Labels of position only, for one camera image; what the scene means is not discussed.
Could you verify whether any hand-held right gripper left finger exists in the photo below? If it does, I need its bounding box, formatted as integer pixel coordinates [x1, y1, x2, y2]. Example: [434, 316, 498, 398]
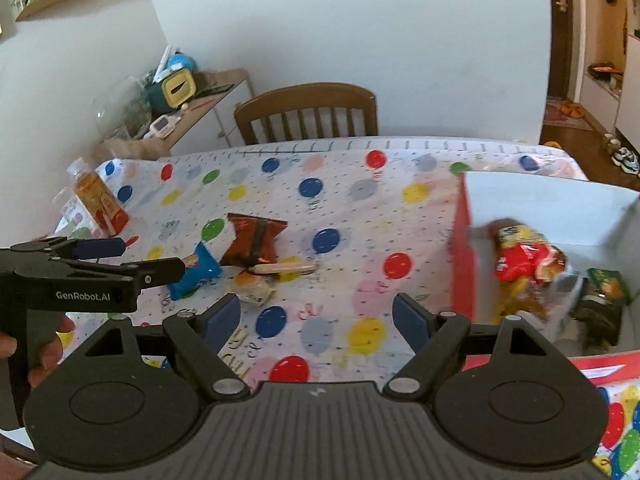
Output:
[75, 293, 252, 402]

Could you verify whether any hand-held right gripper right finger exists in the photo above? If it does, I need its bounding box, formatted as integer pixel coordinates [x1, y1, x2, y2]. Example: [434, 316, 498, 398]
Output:
[382, 293, 560, 402]

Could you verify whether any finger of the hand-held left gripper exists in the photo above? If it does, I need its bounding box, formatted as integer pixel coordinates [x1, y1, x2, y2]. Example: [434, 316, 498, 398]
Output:
[75, 257, 187, 287]
[9, 236, 127, 264]

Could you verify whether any blue snack packet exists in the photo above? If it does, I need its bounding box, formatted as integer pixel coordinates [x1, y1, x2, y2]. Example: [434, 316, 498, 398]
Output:
[167, 242, 224, 301]

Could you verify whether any red cardboard box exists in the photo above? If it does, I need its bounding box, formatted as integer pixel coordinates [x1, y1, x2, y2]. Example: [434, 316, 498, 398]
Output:
[447, 170, 640, 380]

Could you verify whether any large yellow red chip bag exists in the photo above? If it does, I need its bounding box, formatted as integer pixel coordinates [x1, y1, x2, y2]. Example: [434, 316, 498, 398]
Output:
[492, 219, 569, 322]

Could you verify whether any black snack packet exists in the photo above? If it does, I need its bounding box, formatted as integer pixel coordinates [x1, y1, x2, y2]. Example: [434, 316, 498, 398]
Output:
[569, 292, 624, 352]

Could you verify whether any green snack packet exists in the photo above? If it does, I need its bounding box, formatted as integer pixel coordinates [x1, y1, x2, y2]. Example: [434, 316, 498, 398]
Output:
[585, 267, 632, 307]

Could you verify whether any person's left hand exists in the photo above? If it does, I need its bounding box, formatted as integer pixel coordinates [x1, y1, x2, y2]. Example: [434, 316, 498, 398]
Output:
[0, 316, 77, 389]

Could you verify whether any orange drink bottle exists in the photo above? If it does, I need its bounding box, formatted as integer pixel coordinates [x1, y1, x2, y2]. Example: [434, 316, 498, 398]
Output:
[66, 157, 130, 238]

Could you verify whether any wrapped bread bun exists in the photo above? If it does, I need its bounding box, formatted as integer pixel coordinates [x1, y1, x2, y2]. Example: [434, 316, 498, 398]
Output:
[234, 270, 279, 307]

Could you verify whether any beige sausage stick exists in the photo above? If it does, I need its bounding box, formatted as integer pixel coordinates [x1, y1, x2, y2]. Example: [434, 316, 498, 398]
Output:
[252, 258, 320, 276]

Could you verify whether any brown foil snack packet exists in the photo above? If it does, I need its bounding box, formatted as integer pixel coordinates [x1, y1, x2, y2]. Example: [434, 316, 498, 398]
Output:
[219, 212, 289, 269]

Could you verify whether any small white device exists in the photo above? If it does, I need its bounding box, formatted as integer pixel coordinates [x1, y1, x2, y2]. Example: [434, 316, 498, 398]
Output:
[143, 113, 183, 140]

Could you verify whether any clear glass vase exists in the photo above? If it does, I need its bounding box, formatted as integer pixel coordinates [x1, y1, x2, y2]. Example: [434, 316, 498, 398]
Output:
[91, 75, 152, 141]

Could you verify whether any yellow green tissue box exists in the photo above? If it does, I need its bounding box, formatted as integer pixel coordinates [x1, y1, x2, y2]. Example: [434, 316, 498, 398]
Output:
[144, 67, 197, 114]

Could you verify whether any wooden side table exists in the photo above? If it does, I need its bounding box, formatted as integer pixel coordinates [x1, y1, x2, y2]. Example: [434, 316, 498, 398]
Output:
[96, 68, 257, 162]

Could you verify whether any blue round toy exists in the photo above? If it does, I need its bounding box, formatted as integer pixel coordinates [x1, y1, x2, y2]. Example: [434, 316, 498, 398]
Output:
[167, 52, 198, 74]

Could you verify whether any wooden chair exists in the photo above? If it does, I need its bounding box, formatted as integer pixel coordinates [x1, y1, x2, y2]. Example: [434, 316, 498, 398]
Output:
[233, 82, 379, 146]

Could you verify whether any patterned door mat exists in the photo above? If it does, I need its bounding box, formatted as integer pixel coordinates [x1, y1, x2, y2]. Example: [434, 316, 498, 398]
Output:
[542, 98, 597, 132]

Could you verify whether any pair of sneakers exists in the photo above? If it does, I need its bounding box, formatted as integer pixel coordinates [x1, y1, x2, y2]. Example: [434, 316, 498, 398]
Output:
[602, 132, 640, 177]

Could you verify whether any white shoe cabinet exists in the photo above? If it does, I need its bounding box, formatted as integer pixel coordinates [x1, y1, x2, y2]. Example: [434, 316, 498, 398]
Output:
[572, 62, 628, 133]

